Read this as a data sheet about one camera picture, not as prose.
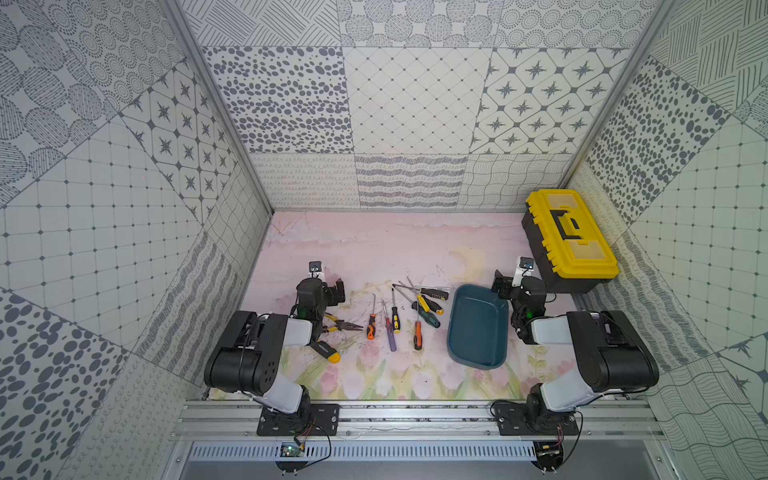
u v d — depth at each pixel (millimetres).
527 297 717
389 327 890
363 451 701
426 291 973
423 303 922
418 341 858
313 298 726
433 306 935
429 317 900
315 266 832
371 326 884
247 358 455
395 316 906
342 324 904
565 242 894
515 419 736
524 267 812
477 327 906
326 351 838
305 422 680
